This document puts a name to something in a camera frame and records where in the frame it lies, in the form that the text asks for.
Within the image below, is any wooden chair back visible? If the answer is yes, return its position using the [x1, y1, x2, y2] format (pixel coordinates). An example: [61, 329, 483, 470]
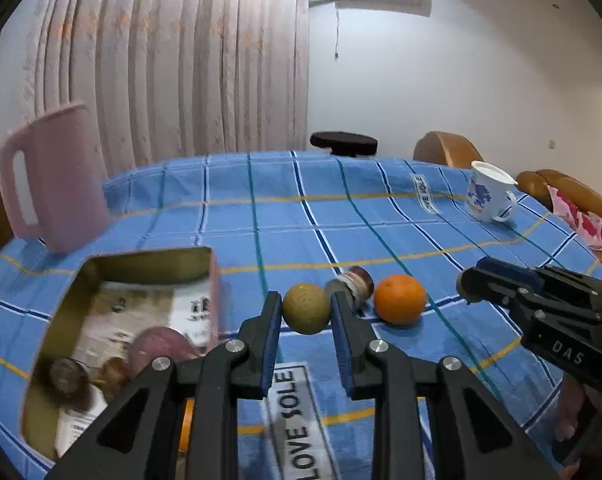
[413, 131, 484, 168]

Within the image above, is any dark round stool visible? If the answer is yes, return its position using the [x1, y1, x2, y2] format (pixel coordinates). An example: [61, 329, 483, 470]
[310, 131, 380, 157]

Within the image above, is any white mug with blue print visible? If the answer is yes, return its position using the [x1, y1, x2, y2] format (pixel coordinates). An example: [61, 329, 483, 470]
[467, 160, 519, 223]

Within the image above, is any tan longan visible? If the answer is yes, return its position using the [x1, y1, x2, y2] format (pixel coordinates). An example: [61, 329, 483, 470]
[281, 283, 329, 336]

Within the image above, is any small brown-capped jar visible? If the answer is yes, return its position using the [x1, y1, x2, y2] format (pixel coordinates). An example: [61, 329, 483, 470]
[326, 266, 373, 306]

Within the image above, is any large orange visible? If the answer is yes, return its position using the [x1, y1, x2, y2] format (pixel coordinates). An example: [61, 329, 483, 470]
[373, 274, 428, 325]

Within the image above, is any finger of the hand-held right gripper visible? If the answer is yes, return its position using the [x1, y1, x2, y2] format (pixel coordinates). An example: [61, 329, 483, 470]
[456, 269, 546, 321]
[476, 256, 602, 291]

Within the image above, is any pink metal tin box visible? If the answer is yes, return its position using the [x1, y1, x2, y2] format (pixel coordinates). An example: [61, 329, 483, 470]
[21, 246, 222, 466]

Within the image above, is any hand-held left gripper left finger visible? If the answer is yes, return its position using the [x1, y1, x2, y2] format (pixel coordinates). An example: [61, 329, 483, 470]
[46, 290, 283, 480]

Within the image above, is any white paper packet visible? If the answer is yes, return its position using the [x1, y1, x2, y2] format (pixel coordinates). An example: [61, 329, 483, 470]
[56, 400, 112, 461]

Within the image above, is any purple round fruit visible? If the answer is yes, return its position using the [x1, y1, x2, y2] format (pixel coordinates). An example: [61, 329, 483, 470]
[128, 326, 202, 386]

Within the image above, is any small orange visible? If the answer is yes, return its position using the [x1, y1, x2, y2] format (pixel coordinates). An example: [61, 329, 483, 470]
[178, 400, 195, 453]

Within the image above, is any pink plastic jug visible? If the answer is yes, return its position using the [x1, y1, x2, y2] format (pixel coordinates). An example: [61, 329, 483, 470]
[0, 101, 113, 255]

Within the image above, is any printed paper leaflet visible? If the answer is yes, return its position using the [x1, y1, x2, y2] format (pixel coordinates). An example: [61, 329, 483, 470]
[78, 282, 212, 361]

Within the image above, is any person's right hand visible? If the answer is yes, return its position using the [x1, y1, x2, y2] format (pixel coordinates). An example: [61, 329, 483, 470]
[555, 375, 602, 471]

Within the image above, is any dark brown round fruit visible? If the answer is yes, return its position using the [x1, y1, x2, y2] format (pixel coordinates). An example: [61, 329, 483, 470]
[50, 357, 89, 403]

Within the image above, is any dark brown oblong fruit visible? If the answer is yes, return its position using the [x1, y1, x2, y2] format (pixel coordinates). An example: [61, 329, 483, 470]
[98, 357, 132, 388]

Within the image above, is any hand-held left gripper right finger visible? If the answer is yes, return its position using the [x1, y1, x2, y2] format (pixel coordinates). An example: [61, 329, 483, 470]
[329, 291, 562, 480]

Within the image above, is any pink floral curtain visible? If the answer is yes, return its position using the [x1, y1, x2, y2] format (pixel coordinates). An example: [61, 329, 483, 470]
[0, 0, 312, 196]

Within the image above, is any blue checked tablecloth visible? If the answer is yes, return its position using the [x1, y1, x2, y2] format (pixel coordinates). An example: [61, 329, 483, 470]
[0, 150, 602, 480]

